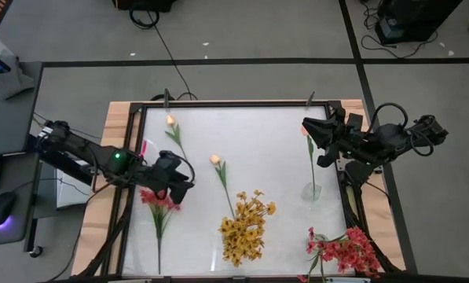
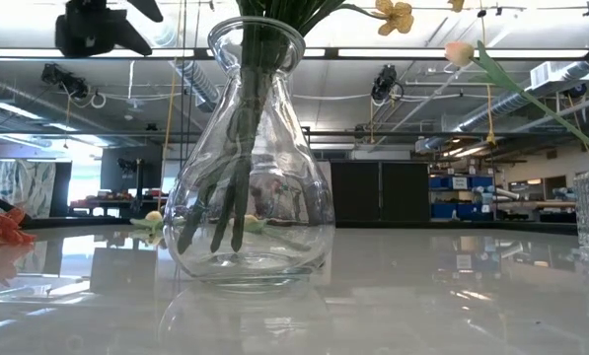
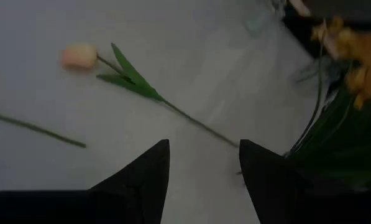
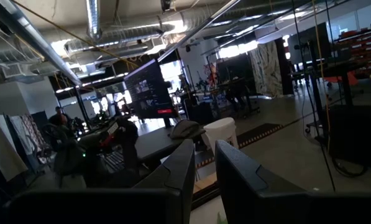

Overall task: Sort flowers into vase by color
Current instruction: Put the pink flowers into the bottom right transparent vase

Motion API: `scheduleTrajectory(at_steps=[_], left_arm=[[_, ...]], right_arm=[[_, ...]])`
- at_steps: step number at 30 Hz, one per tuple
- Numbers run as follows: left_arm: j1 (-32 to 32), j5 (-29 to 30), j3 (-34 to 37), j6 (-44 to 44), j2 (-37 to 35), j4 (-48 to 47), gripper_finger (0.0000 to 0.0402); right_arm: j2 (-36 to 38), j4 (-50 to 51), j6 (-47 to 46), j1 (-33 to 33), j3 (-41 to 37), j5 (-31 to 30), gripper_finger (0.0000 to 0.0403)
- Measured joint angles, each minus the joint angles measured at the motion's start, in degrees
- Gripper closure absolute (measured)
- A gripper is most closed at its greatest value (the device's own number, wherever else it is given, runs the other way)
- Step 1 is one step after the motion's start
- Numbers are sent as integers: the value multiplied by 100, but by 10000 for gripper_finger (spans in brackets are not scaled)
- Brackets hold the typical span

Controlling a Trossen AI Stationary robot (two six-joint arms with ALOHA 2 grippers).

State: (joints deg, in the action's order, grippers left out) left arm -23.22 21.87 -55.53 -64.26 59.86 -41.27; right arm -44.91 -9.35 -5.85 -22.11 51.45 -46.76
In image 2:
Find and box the long silver ventilation duct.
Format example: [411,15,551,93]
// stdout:
[414,60,589,155]

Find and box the leaf-patterned curtain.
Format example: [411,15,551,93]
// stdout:
[0,160,58,219]

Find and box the blue storage bins shelf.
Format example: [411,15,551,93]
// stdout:
[427,173,496,221]

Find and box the black cabinet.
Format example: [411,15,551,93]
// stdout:
[331,160,431,223]

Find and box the clear round-bellied glass vase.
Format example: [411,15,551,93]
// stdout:
[163,16,337,287]

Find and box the black metal table frame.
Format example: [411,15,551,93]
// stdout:
[22,216,579,236]

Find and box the yellow hanging cord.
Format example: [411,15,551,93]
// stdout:
[479,14,497,147]

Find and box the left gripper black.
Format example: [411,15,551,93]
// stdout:
[54,0,165,58]

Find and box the black ceiling-mounted device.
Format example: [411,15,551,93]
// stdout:
[370,63,400,104]
[40,62,91,100]

